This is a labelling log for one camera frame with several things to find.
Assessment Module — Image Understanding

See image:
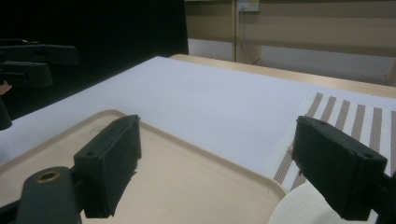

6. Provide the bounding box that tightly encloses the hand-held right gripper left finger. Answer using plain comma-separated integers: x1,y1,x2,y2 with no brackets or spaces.
73,114,143,219

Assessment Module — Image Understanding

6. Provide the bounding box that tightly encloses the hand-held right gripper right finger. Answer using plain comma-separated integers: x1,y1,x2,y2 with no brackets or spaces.
291,115,389,222

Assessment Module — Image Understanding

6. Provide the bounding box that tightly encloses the beige plastic tray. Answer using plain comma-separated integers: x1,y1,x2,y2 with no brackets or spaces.
0,109,288,224

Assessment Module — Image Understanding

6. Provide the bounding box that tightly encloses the white round plate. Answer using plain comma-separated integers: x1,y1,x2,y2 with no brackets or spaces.
267,181,379,224

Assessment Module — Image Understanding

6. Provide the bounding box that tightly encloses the grey striped placemat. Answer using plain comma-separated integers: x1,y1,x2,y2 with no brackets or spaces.
273,91,396,192

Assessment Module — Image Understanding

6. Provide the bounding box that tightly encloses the black curtain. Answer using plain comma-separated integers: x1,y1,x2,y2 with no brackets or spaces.
0,0,190,120

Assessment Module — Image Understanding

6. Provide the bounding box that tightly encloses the white table sheet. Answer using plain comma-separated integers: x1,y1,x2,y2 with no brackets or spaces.
0,55,396,180

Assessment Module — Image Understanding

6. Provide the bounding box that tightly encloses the beige wooden desk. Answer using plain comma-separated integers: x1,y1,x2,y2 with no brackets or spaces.
184,0,396,64

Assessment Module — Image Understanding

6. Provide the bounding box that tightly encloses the white wall socket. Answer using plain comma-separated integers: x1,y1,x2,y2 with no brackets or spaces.
237,0,260,13

